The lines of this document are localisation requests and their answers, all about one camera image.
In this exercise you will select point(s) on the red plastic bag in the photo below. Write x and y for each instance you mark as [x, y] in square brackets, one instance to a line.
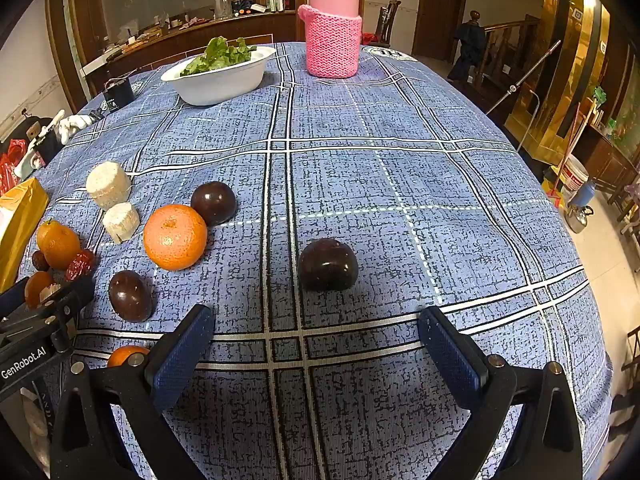
[7, 167]

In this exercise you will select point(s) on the bright red date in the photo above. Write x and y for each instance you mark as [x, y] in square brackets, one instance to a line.
[80, 265]

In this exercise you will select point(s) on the green lettuce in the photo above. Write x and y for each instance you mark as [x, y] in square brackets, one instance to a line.
[220, 55]

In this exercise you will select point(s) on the dark red date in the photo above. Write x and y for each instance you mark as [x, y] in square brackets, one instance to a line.
[40, 260]

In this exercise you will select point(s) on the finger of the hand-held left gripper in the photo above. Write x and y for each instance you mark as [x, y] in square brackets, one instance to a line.
[12, 299]
[82, 287]

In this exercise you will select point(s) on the wooden stair railing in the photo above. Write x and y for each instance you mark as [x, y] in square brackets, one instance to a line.
[505, 50]

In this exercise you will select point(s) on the wooden counter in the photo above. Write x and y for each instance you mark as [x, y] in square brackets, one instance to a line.
[200, 30]

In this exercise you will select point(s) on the large orange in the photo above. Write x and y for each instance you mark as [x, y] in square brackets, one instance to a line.
[175, 237]

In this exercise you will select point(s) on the blue plaid tablecloth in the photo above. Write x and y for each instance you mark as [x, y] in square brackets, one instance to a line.
[400, 185]

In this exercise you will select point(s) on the yellow shallow cardboard box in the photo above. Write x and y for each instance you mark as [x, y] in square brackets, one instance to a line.
[17, 230]

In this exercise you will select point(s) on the brown wooden door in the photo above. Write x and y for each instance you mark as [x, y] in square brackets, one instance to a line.
[441, 10]

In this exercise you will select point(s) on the wooden chair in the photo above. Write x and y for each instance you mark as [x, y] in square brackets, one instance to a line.
[387, 22]

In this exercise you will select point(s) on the white glove with green cuff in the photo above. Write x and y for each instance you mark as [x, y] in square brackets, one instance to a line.
[26, 162]

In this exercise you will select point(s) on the dark jacket on stair post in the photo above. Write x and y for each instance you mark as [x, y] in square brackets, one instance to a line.
[469, 47]

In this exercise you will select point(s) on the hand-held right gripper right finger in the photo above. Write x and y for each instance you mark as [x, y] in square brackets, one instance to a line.
[450, 355]

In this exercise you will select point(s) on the dark round chestnut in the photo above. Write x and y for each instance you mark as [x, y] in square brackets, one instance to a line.
[130, 296]
[327, 265]
[214, 203]

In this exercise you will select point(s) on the large white sugarcane piece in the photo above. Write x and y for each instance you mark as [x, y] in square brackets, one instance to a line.
[107, 185]

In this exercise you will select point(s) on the white bucket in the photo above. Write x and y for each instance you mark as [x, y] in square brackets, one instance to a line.
[575, 176]

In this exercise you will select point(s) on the black jar with cork lid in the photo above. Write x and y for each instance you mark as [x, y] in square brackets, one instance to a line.
[49, 149]

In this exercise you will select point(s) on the glass pitcher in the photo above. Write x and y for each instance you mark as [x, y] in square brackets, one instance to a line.
[223, 4]

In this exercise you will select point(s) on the metal mop pole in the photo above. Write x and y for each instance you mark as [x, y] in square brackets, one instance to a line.
[525, 76]

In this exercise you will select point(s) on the white bowl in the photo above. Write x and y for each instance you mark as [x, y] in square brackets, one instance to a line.
[220, 87]

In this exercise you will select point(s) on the pink bottle with knitted sleeve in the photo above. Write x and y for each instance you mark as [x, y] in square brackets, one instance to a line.
[332, 45]

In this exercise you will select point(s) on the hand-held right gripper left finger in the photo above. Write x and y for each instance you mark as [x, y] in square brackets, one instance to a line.
[180, 355]

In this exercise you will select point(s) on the small orange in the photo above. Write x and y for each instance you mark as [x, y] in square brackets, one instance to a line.
[125, 356]
[57, 245]
[37, 289]

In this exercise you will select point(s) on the person's left hand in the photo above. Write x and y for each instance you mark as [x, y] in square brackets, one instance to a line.
[37, 425]

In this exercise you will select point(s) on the steel kettle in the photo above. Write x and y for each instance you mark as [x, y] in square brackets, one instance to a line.
[579, 216]

